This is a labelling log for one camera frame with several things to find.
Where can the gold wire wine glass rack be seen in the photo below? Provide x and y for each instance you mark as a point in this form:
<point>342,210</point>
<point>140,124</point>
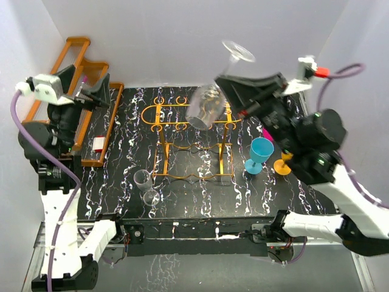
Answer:
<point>151,116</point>

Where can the clear champagne flute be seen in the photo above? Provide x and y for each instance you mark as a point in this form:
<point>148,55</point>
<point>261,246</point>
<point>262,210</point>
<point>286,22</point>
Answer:
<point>144,182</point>

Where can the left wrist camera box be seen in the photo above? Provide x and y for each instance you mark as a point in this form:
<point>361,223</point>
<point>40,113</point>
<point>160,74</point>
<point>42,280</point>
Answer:
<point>46,88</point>

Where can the red white small box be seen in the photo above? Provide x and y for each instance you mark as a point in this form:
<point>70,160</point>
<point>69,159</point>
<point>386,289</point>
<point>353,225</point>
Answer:
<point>98,144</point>

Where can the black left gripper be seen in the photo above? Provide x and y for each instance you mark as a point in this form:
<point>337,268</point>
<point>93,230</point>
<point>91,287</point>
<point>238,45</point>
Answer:
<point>99,95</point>

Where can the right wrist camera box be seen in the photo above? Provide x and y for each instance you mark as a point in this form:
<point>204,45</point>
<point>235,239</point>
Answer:
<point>306,71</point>

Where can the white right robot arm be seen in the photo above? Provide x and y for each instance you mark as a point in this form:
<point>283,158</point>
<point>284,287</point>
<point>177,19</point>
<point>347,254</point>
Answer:
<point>312,142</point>

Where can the pink plastic wine glass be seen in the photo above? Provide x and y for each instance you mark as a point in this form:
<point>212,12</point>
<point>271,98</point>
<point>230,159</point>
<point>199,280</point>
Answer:
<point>267,135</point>

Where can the black base bar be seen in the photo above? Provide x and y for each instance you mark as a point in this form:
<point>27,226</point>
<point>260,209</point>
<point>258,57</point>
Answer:
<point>192,236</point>

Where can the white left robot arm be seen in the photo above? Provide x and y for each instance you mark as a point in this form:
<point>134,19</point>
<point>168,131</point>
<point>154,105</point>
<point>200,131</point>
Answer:
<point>68,264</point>

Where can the short clear wine glass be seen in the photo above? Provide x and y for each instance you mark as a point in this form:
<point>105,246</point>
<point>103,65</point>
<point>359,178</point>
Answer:
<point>207,102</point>

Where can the orange plastic wine glass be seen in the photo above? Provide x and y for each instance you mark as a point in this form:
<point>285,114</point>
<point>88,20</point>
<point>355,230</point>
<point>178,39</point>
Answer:
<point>280,165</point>

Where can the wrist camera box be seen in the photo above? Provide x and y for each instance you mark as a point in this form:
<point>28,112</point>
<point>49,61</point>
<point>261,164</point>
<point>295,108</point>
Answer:
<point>46,88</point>
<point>306,71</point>

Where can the purple capped marker pen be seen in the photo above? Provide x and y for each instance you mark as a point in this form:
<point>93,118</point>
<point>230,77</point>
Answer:
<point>84,82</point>

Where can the blue plastic wine glass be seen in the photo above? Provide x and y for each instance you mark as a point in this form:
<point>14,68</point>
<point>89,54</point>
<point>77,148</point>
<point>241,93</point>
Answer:
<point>260,151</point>

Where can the orange wooden shelf rack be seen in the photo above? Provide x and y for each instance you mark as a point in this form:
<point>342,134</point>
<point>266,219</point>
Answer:
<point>99,122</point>

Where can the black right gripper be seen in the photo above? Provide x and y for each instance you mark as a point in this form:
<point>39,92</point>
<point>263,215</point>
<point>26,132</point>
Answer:
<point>251,95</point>

